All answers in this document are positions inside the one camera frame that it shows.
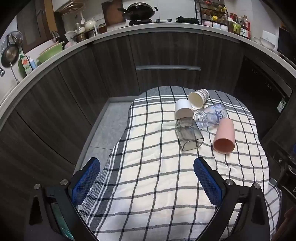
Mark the pink cup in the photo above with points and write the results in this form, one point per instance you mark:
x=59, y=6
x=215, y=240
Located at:
x=224, y=134

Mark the white patterned jug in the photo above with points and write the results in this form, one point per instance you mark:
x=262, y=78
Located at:
x=70, y=36

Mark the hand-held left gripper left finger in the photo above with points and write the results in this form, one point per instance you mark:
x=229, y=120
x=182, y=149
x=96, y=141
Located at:
x=85, y=184

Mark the patterned paper cup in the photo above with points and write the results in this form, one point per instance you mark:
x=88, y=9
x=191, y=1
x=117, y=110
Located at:
x=196, y=99

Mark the row of small ceramic cups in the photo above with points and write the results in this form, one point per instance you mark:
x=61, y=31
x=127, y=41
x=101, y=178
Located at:
x=216, y=25

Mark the clear bottle with blue print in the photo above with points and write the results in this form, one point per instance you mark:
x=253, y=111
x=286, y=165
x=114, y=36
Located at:
x=213, y=115

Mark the brown glass jar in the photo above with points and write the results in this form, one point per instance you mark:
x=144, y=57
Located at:
x=102, y=28

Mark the green dish soap bottle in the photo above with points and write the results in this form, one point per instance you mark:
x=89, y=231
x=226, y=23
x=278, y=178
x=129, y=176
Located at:
x=25, y=64

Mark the black white checkered cloth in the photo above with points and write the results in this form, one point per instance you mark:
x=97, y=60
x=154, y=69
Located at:
x=150, y=162

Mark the hanging metal pan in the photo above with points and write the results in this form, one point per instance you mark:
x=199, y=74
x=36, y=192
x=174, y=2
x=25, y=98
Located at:
x=9, y=55

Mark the plain white cup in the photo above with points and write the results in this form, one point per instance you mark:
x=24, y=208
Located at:
x=183, y=108

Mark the glass pot lid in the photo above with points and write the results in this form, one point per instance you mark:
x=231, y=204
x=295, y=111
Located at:
x=14, y=38

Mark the dark wood kitchen cabinet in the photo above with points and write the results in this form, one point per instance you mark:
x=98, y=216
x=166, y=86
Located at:
x=104, y=69

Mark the green mixing bowl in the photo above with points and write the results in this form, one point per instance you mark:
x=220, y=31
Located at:
x=50, y=54

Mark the built-in dishwasher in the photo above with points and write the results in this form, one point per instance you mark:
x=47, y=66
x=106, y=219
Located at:
x=261, y=92

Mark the grey transparent square cup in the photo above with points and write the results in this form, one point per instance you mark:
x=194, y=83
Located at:
x=187, y=134

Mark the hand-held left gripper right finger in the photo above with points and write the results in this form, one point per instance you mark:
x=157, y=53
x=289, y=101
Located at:
x=208, y=184

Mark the wooden wall cabinet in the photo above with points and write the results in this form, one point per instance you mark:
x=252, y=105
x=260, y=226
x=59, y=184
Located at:
x=41, y=20

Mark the grey kitchen countertop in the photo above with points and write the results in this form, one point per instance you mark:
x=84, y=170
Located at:
x=148, y=30

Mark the black appliance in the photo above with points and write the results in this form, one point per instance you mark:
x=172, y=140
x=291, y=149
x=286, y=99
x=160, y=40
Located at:
x=286, y=44

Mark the gas stove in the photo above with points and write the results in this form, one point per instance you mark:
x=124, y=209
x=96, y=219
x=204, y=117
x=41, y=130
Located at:
x=148, y=22

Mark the black wok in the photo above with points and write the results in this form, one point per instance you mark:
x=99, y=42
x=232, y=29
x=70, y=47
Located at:
x=140, y=10

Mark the white ceramic jar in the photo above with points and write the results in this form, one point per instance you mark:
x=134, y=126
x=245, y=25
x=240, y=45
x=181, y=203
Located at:
x=90, y=25

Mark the dark sauce bottle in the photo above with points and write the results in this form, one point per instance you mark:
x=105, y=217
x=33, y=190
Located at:
x=231, y=22

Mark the metal pot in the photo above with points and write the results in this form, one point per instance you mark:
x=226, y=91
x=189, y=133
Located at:
x=83, y=36

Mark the wooden cutting board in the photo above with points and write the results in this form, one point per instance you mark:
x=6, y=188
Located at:
x=112, y=11

